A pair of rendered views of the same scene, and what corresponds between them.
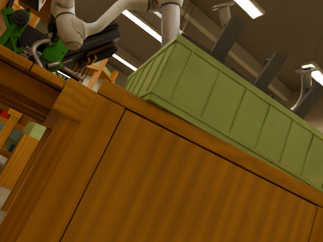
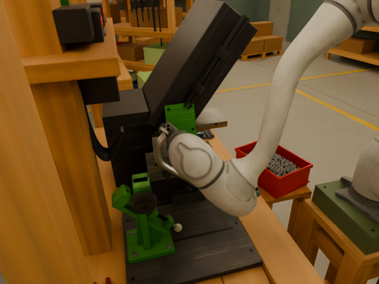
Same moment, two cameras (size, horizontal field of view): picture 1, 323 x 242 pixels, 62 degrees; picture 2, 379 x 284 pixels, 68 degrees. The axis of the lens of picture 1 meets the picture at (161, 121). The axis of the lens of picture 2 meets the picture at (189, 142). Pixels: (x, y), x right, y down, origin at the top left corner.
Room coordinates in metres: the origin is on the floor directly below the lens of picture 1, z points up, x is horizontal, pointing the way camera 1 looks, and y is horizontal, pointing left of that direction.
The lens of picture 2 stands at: (0.66, 0.63, 1.67)
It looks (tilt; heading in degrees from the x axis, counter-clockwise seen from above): 29 degrees down; 8
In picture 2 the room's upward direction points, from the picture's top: 2 degrees counter-clockwise
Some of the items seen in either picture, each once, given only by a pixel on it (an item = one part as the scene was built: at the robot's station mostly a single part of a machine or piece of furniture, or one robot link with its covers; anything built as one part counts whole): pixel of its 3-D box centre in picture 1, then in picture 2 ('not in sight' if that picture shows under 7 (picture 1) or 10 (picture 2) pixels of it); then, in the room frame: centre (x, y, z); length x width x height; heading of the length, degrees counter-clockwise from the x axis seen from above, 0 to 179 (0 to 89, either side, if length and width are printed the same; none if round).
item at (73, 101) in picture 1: (60, 114); (223, 176); (1.80, 0.63, 0.82); 1.50 x 0.14 x 0.15; 21
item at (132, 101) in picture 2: (18, 54); (129, 136); (1.75, 1.05, 1.07); 0.30 x 0.18 x 0.34; 21
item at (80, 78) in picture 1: (55, 66); (181, 122); (1.81, 0.82, 1.11); 0.39 x 0.16 x 0.03; 111
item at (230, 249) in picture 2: not in sight; (166, 176); (1.70, 0.89, 0.89); 1.10 x 0.42 x 0.02; 21
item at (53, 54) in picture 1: (56, 51); (180, 127); (1.65, 0.80, 1.17); 0.13 x 0.12 x 0.20; 21
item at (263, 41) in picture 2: not in sight; (254, 40); (8.26, -0.07, 0.37); 1.20 x 0.80 x 0.74; 123
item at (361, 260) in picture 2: not in sight; (362, 221); (1.54, 0.07, 0.83); 0.32 x 0.32 x 0.04; 22
